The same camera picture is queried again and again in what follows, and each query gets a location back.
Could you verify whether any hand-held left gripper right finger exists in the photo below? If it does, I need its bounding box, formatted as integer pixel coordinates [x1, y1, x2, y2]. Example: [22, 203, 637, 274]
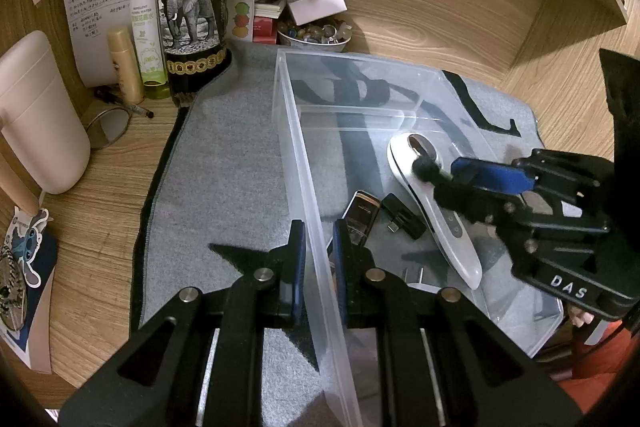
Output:
[332, 218, 586, 427]

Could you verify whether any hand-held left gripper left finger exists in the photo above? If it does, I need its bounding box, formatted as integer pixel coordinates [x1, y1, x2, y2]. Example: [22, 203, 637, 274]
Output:
[59, 219, 308, 427]

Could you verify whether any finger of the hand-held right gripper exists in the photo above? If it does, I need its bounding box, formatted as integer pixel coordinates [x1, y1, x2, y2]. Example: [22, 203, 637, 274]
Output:
[430, 169, 531, 228]
[450, 155, 538, 196]

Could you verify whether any white handheld massager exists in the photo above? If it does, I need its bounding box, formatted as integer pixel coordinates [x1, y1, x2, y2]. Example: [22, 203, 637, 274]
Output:
[387, 132, 483, 290]

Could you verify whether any dark bumpy ball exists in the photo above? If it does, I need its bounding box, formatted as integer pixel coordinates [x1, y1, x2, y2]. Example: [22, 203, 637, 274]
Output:
[411, 157, 443, 184]

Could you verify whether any black small adapter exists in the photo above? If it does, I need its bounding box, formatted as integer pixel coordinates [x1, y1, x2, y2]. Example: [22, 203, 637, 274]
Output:
[381, 193, 427, 240]

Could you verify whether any black and gold lighter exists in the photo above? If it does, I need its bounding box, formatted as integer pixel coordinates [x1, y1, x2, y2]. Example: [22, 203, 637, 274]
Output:
[327, 190, 383, 268]

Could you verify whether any clear plastic storage box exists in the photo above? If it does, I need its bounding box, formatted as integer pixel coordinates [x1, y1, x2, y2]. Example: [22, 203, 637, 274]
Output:
[272, 48, 565, 427]

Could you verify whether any person's right hand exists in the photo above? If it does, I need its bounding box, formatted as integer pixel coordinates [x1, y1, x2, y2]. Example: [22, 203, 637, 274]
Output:
[569, 306, 597, 329]

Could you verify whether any orange clothing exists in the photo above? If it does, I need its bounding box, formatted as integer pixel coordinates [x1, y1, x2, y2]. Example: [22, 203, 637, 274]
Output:
[555, 322, 640, 413]

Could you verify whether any grey mat with black letters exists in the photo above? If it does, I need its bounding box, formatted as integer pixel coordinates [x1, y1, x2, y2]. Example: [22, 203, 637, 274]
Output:
[131, 39, 541, 427]

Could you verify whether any white bowl of beads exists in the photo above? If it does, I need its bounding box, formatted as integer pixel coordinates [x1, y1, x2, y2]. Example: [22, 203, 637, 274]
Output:
[276, 19, 353, 54]

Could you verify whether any dark wine bottle elephant label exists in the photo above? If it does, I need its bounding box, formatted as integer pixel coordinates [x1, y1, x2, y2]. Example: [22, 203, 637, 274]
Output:
[154, 0, 233, 108]

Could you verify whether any small round mirror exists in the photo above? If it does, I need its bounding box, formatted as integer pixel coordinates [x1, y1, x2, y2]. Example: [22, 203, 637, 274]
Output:
[82, 105, 133, 150]

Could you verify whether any black pen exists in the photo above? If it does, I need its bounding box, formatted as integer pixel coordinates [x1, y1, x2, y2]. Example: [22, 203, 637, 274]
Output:
[95, 88, 155, 118]

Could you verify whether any red small box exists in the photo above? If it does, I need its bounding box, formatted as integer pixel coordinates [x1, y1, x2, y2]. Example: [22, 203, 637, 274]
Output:
[252, 17, 278, 45]

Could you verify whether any white blank card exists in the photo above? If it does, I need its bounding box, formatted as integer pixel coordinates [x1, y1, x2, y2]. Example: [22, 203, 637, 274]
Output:
[286, 0, 347, 25]

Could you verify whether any fruit print card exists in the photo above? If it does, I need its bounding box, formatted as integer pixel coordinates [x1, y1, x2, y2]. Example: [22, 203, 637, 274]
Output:
[227, 0, 256, 40]

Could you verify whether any blue and white card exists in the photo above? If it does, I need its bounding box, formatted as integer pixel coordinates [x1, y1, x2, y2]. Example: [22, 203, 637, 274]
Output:
[0, 207, 60, 375]

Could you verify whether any beige tube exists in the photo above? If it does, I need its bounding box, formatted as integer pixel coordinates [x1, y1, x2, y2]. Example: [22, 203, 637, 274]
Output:
[106, 27, 146, 105]

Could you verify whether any blue cartoon sticker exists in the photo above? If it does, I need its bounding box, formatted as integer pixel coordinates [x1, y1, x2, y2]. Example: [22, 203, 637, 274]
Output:
[9, 207, 53, 288]

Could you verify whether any green spray bottle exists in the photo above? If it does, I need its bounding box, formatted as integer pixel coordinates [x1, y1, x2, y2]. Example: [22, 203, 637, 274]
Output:
[127, 0, 172, 100]

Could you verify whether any spotted round ornament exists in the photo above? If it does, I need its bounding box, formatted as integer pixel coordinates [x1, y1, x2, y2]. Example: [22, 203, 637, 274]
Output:
[0, 243, 26, 333]

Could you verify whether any white handwritten paper note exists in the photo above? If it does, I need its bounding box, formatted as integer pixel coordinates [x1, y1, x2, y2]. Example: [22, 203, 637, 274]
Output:
[62, 0, 136, 88]

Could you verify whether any pink tumbler with handle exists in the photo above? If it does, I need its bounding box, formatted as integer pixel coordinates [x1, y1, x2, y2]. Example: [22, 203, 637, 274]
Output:
[0, 30, 92, 214]

